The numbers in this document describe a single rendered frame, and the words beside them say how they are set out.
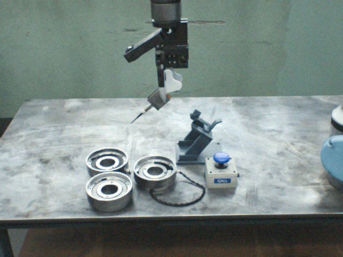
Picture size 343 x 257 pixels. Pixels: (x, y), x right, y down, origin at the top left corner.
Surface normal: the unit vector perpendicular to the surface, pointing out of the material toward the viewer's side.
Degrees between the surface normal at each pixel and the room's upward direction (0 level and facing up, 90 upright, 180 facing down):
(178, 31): 87
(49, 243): 0
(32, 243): 0
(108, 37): 90
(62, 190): 0
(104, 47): 90
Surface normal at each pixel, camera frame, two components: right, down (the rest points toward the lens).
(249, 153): 0.00, -0.87
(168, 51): -0.06, 0.45
